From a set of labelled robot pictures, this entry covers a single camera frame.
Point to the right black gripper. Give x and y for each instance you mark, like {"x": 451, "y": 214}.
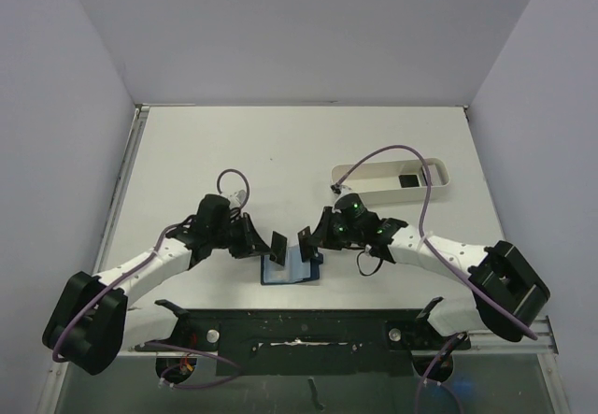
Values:
{"x": 324, "y": 229}

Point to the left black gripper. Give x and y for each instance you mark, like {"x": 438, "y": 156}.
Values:
{"x": 251, "y": 243}

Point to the black credit card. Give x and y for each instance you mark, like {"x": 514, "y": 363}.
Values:
{"x": 278, "y": 248}

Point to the blue card holder wallet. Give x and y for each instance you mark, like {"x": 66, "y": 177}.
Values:
{"x": 295, "y": 270}

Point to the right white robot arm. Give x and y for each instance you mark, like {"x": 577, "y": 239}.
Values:
{"x": 506, "y": 293}

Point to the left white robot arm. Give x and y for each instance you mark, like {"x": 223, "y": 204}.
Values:
{"x": 94, "y": 318}

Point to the black card in tray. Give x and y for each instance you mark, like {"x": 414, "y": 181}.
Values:
{"x": 409, "y": 181}

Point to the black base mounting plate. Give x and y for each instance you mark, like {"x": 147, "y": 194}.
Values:
{"x": 297, "y": 343}

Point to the white oblong tray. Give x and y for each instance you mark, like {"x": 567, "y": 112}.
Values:
{"x": 378, "y": 183}

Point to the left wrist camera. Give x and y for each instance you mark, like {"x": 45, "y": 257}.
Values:
{"x": 238, "y": 198}

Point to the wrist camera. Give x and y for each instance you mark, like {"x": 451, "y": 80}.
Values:
{"x": 238, "y": 198}
{"x": 340, "y": 190}

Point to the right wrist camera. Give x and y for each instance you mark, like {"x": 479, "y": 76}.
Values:
{"x": 340, "y": 190}

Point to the aluminium rail left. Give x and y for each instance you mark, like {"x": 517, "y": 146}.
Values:
{"x": 117, "y": 198}

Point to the aluminium rail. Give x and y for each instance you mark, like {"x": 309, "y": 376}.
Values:
{"x": 117, "y": 198}
{"x": 484, "y": 342}

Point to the aluminium rail right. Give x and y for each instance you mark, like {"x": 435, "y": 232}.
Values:
{"x": 484, "y": 342}

